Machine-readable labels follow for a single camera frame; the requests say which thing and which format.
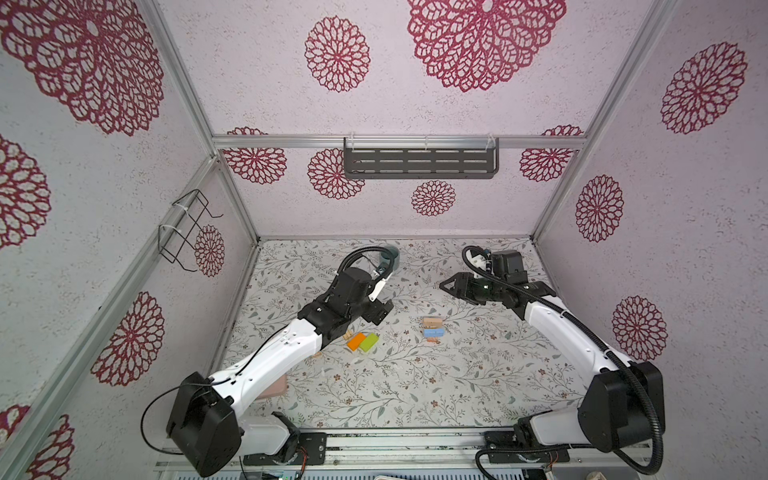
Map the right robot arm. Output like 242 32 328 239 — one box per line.
439 246 666 453

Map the teal cup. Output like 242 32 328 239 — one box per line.
380 244 400 272

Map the natural wood long block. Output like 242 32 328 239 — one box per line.
422 317 443 329

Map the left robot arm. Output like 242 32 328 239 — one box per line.
166 267 393 477

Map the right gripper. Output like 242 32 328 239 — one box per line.
437 272 502 305

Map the green rectangular block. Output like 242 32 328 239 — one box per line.
358 333 379 352

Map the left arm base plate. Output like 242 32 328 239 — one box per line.
243 432 328 466

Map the black wire rack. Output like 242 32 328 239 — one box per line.
156 188 222 273

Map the blue rectangular block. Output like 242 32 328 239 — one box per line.
423 328 445 338

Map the grey wall shelf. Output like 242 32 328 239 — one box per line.
342 138 500 180

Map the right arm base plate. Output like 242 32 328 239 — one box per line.
483 430 570 464

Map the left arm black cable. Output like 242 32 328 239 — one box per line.
139 245 397 457

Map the orange rectangular block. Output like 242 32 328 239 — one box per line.
347 333 367 351

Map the pink flat block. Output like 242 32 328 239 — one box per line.
257 375 288 400

